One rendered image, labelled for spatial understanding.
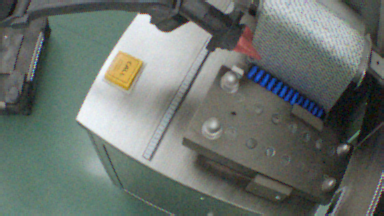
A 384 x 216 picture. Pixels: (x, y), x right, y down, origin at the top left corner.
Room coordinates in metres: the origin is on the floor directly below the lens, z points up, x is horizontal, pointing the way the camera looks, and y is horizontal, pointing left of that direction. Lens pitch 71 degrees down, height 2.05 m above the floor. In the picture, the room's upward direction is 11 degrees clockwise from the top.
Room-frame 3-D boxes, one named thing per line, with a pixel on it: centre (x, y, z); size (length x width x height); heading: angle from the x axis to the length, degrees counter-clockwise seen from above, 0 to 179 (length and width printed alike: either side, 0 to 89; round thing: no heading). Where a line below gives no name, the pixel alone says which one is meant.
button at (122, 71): (0.44, 0.16, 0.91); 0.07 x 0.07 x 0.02; 74
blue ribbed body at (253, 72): (0.41, -0.20, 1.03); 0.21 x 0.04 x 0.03; 74
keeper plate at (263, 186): (0.21, -0.20, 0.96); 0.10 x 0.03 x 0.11; 74
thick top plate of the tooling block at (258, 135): (0.31, -0.21, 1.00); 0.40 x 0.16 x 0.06; 74
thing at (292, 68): (0.43, -0.20, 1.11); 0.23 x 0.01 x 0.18; 74
